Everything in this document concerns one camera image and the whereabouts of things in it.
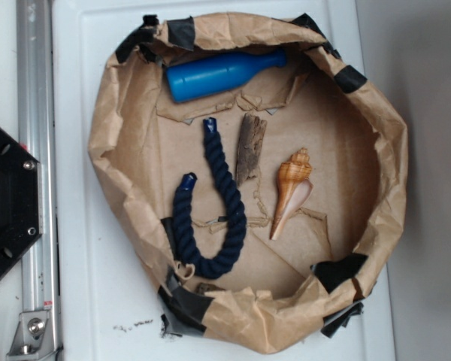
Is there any small brown rock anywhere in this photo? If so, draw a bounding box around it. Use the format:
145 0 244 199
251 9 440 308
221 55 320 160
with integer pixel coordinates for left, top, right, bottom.
195 282 224 296

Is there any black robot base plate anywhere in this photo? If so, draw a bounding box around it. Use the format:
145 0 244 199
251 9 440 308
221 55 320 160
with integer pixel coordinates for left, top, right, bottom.
0 128 41 280

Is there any orange conch seashell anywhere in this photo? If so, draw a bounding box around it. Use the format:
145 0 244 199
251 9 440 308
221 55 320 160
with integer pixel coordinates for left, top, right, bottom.
270 147 313 241

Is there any blue plastic bottle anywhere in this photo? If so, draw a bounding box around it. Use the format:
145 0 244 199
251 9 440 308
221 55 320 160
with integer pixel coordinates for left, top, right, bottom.
166 49 287 102

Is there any dark blue twisted rope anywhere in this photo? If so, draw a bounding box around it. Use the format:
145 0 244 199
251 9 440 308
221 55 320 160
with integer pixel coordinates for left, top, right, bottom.
172 117 247 280

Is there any brown paper bin liner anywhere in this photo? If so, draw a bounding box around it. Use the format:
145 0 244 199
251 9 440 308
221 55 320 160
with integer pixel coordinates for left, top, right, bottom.
88 13 408 354

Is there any white tray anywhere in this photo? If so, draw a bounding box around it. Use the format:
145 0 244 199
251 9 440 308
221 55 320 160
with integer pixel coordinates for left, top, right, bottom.
50 0 398 361

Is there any brown wood bark piece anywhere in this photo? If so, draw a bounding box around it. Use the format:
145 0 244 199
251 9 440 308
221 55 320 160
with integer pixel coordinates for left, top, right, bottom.
235 113 267 186

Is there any metal corner bracket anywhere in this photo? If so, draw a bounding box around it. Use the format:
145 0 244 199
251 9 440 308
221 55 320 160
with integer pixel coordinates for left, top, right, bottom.
6 310 53 360

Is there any aluminium extrusion rail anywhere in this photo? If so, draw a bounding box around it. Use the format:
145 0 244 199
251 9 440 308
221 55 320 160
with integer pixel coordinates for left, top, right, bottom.
17 1 63 360

